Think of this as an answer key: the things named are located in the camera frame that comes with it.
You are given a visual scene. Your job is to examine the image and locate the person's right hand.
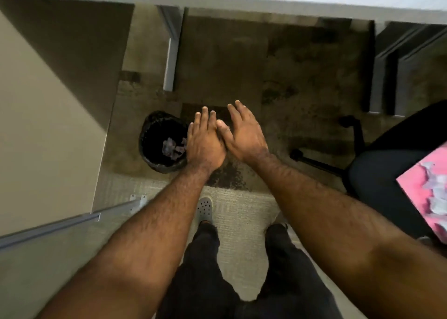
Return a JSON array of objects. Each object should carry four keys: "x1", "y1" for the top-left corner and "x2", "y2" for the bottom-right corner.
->
[{"x1": 216, "y1": 100, "x2": 271, "y2": 168}]

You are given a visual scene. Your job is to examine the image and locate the person's left hand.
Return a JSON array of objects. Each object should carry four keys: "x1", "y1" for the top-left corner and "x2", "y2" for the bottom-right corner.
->
[{"x1": 186, "y1": 106, "x2": 228, "y2": 175}]

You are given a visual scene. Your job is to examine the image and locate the black mesh office chair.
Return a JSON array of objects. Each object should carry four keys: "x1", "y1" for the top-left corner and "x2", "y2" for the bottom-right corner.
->
[{"x1": 289, "y1": 100, "x2": 447, "y2": 250}]

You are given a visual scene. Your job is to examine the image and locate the pink paper folder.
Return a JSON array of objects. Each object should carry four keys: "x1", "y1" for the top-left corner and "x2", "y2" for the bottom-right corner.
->
[{"x1": 396, "y1": 141, "x2": 447, "y2": 244}]

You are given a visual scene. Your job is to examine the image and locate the person's left forearm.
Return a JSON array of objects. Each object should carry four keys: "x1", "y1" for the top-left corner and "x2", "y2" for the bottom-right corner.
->
[{"x1": 36, "y1": 165, "x2": 214, "y2": 319}]

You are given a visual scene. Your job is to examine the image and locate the person's right forearm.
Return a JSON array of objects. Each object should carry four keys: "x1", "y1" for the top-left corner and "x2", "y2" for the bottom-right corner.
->
[{"x1": 250, "y1": 151, "x2": 447, "y2": 319}]

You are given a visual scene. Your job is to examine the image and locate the black trash bin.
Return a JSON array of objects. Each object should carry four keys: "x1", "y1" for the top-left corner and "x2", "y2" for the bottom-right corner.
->
[{"x1": 138, "y1": 111, "x2": 191, "y2": 175}]

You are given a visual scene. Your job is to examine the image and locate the grey perforated clog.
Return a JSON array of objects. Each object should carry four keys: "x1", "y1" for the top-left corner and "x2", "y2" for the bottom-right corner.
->
[
  {"x1": 195, "y1": 196, "x2": 215, "y2": 226},
  {"x1": 273, "y1": 212, "x2": 289, "y2": 230}
]

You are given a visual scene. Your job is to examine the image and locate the black trousers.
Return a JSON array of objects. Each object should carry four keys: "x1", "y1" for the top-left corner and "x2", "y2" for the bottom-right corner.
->
[{"x1": 155, "y1": 222, "x2": 343, "y2": 319}]

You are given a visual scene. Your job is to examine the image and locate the white office desk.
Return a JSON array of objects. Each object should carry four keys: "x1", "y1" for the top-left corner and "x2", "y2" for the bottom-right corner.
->
[{"x1": 0, "y1": 0, "x2": 135, "y2": 237}]

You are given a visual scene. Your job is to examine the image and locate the grey metal rail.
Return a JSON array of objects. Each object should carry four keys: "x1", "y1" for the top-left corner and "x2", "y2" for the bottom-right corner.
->
[{"x1": 0, "y1": 194, "x2": 148, "y2": 250}]

